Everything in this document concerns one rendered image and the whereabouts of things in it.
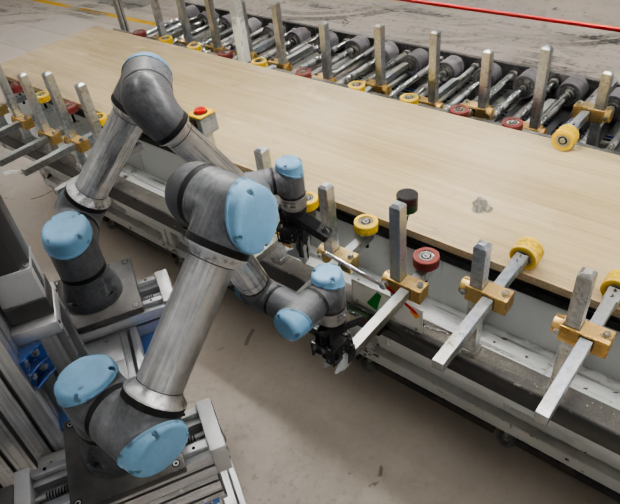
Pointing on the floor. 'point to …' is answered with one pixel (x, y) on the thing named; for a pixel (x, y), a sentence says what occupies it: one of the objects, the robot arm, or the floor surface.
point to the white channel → (239, 30)
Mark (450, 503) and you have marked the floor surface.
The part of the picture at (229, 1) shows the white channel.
